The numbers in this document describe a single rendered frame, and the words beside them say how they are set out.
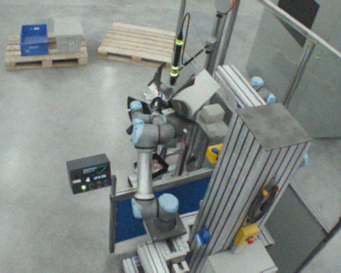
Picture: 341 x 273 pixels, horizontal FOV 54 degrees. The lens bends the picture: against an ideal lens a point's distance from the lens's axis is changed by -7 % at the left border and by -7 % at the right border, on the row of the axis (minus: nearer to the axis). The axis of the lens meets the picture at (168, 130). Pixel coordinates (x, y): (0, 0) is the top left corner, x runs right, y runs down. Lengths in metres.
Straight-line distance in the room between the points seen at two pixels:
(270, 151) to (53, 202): 2.60
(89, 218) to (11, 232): 0.73
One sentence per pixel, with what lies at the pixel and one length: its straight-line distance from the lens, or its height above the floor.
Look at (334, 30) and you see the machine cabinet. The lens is 3.95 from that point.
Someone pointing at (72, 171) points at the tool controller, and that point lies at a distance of 2.17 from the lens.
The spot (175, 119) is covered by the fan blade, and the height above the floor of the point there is 1.22.
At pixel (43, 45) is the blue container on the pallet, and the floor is 0.32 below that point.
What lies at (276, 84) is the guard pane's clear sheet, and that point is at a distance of 2.69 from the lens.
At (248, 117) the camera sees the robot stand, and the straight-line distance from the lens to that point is 1.46.
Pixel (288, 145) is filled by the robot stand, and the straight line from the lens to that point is 1.41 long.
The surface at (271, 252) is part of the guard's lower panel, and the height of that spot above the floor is 0.27.
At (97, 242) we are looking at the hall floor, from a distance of 3.31.
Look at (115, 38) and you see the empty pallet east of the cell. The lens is 5.79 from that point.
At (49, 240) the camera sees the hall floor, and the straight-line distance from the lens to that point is 3.36.
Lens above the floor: 2.90
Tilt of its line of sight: 42 degrees down
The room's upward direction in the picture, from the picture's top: 11 degrees clockwise
